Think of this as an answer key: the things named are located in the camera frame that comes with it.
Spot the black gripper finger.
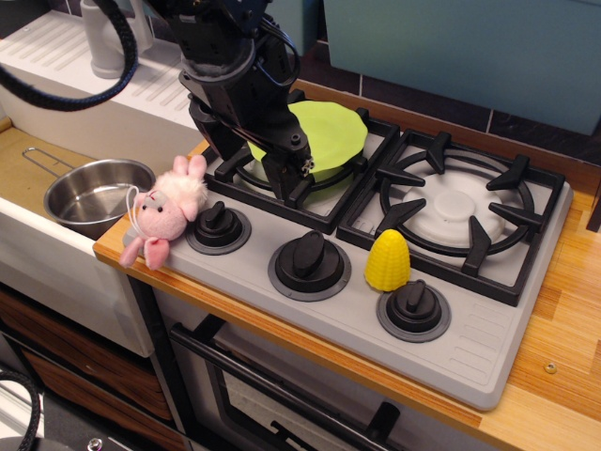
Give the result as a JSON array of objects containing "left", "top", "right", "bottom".
[
  {"left": 261, "top": 153, "right": 313, "bottom": 209},
  {"left": 189, "top": 101, "right": 247, "bottom": 161}
]

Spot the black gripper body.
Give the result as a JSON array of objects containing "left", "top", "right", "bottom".
[{"left": 179, "top": 59, "right": 312, "bottom": 158}]

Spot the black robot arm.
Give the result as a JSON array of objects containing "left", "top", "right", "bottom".
[{"left": 149, "top": 1, "right": 313, "bottom": 201}]

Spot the yellow toy corn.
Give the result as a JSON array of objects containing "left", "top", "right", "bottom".
[{"left": 364, "top": 229, "right": 410, "bottom": 291}]

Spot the black left burner grate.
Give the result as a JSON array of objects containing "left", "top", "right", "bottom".
[{"left": 204, "top": 108, "right": 400, "bottom": 235}]

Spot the black burner grate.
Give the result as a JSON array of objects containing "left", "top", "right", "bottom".
[
  {"left": 336, "top": 130, "right": 568, "bottom": 306},
  {"left": 204, "top": 108, "right": 400, "bottom": 235}
]

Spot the lime green plate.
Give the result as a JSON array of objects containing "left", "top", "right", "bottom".
[{"left": 247, "top": 101, "right": 368, "bottom": 177}]

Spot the white toy sink unit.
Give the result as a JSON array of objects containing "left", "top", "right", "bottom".
[{"left": 0, "top": 9, "right": 208, "bottom": 358}]

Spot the black left stove knob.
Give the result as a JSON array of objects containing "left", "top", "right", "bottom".
[{"left": 186, "top": 201, "right": 252, "bottom": 256}]

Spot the black stove knob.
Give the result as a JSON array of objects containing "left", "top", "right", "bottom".
[
  {"left": 377, "top": 280, "right": 452, "bottom": 343},
  {"left": 186, "top": 201, "right": 252, "bottom": 256},
  {"left": 268, "top": 230, "right": 351, "bottom": 303}
]

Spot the pink plush bunny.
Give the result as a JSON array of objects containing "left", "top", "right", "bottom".
[{"left": 119, "top": 155, "right": 208, "bottom": 271}]

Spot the black middle stove knob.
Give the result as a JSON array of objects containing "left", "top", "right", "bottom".
[{"left": 268, "top": 230, "right": 351, "bottom": 303}]

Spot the stainless steel pot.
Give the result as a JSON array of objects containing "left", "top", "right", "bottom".
[{"left": 23, "top": 148, "right": 155, "bottom": 240}]

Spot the grey toy faucet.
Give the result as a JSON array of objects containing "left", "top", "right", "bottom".
[{"left": 80, "top": 0, "right": 154, "bottom": 79}]

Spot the grey toy stove top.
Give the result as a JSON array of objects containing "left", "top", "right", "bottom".
[{"left": 122, "top": 112, "right": 575, "bottom": 412}]

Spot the white right burner cap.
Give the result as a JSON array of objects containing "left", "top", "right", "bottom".
[{"left": 403, "top": 173, "right": 505, "bottom": 248}]

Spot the black right burner grate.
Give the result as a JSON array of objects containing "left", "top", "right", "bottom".
[{"left": 336, "top": 130, "right": 568, "bottom": 306}]

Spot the black right stove knob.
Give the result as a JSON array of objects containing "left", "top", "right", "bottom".
[{"left": 377, "top": 280, "right": 452, "bottom": 343}]

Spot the black braided cable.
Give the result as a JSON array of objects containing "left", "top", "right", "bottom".
[{"left": 0, "top": 0, "right": 141, "bottom": 113}]

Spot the black oven door handle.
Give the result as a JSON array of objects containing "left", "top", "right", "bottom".
[{"left": 169, "top": 315, "right": 400, "bottom": 450}]

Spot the black cable lower left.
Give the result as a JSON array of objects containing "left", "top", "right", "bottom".
[{"left": 0, "top": 368, "right": 46, "bottom": 441}]

